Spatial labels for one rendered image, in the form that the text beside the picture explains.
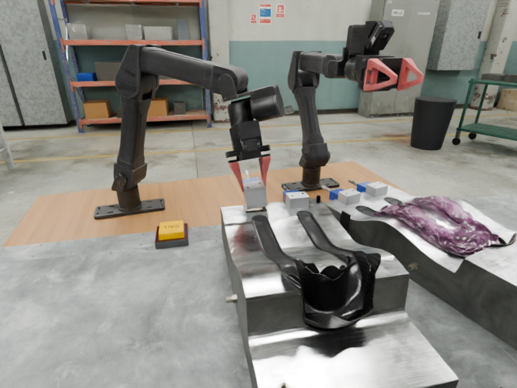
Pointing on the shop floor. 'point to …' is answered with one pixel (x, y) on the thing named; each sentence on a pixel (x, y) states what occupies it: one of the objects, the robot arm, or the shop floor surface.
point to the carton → (508, 99)
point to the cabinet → (379, 11)
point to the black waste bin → (431, 122)
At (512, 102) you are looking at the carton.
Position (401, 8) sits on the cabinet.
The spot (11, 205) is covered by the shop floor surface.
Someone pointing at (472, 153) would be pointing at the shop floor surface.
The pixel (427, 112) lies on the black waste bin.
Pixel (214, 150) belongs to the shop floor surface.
